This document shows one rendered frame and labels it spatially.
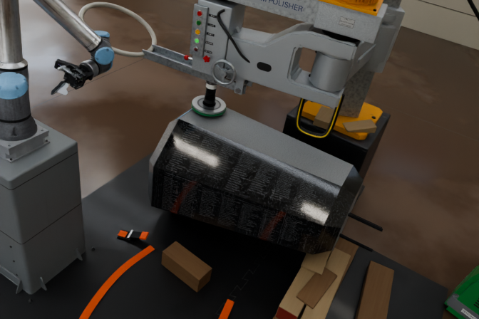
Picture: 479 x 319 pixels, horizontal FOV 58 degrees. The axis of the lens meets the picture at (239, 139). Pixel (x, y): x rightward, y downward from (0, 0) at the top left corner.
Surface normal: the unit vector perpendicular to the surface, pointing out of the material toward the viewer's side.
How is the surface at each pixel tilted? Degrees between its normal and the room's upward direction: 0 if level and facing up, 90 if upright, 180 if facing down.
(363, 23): 90
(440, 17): 90
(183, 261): 0
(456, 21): 90
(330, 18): 90
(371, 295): 0
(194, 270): 0
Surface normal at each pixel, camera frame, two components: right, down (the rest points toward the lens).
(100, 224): 0.15, -0.81
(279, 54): -0.36, 0.48
